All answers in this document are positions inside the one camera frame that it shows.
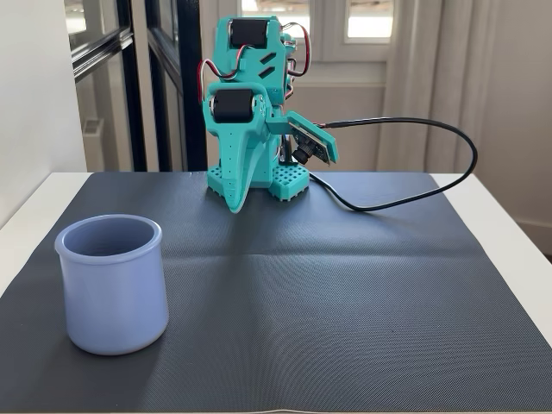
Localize black table clamp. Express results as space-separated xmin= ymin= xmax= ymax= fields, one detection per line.
xmin=278 ymin=135 xmax=298 ymax=166

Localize black textured mat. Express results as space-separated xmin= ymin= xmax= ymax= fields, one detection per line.
xmin=0 ymin=171 xmax=552 ymax=414

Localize wrist camera on teal mount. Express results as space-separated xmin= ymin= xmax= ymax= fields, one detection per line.
xmin=265 ymin=110 xmax=340 ymax=167

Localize light blue pot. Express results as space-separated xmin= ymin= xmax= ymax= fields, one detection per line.
xmin=54 ymin=214 xmax=170 ymax=356

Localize beige curtain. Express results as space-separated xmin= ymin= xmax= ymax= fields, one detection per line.
xmin=377 ymin=0 xmax=488 ymax=173

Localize black camera cable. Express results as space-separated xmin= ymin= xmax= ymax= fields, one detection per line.
xmin=308 ymin=116 xmax=479 ymax=213

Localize teal gripper with motor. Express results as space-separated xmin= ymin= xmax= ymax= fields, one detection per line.
xmin=205 ymin=84 xmax=277 ymax=214

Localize teal robot base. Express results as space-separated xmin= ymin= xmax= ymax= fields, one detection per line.
xmin=205 ymin=129 xmax=311 ymax=203

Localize black framed glass door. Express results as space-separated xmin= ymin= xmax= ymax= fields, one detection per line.
xmin=64 ymin=0 xmax=208 ymax=173

